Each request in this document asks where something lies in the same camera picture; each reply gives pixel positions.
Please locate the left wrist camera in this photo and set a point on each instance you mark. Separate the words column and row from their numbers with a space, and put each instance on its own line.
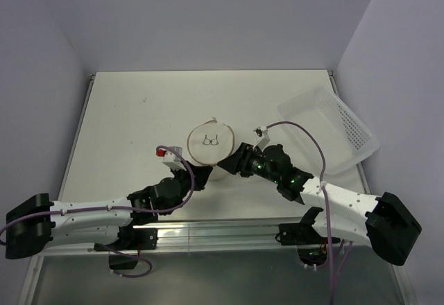
column 171, row 157

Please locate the white perforated plastic basket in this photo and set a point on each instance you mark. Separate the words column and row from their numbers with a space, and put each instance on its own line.
column 342, row 136

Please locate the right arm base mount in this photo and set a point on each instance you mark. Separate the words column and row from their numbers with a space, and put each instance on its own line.
column 298, row 234

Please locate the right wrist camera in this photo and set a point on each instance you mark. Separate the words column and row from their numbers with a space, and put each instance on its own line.
column 263, row 138

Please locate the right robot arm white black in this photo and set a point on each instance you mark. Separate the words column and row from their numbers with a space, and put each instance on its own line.
column 380, row 222

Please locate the aluminium rail frame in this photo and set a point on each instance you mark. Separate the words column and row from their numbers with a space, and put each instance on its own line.
column 129, row 114

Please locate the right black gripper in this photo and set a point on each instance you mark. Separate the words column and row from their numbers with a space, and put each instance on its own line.
column 238, row 161

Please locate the round mesh laundry bag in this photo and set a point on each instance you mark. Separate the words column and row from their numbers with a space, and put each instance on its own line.
column 209, row 143

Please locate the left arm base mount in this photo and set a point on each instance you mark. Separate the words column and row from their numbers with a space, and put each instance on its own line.
column 126, row 251

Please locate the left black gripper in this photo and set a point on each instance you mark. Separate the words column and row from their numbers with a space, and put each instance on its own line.
column 200, row 174

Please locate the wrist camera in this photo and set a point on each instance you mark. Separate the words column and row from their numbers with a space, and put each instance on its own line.
column 263, row 138
column 171, row 157

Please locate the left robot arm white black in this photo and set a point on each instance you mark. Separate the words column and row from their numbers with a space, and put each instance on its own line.
column 40, row 223

